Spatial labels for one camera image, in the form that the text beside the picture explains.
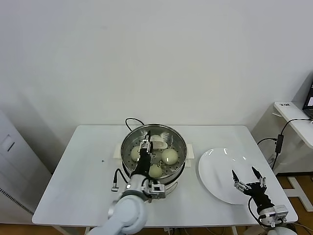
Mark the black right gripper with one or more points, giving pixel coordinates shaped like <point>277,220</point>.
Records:
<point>258,194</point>

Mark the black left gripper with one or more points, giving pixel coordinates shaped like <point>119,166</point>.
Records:
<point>144,163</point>

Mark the white steamed baozi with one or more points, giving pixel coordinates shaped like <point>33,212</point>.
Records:
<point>155,171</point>
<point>135,154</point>
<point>155,137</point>
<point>169,157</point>

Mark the perforated steel steamer basket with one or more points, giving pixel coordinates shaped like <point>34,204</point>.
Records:
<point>174,177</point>

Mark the white round plate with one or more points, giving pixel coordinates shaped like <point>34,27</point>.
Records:
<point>215,176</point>

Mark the cream electric cooker base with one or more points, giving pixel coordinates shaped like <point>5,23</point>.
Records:
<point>171,188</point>

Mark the white table leg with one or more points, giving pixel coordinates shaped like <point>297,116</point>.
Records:
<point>234,231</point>

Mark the white desk foot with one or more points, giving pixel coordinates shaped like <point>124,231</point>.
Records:
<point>300,193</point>

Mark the white side desk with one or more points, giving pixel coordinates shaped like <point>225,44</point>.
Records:
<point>293,112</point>

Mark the black laptop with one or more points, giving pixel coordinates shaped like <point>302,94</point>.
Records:
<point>309,102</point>

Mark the white cabinet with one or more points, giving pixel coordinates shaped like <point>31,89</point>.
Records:
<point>14,159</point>

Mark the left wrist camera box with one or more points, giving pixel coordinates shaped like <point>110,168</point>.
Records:
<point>157,191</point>

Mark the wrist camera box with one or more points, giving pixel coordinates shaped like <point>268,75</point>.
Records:
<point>277,214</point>
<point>157,191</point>

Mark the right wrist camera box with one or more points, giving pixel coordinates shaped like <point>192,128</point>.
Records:
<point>277,214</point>

